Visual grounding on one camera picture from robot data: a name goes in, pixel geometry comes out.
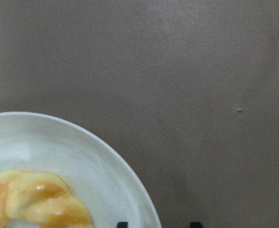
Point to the white round plate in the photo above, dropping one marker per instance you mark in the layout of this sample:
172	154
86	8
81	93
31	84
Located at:
97	173

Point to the glazed twisted donut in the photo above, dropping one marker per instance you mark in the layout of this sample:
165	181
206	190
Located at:
41	198

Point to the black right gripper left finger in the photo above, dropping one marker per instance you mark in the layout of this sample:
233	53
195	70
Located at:
122	224

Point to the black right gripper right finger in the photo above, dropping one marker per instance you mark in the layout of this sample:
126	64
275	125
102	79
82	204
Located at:
195	224

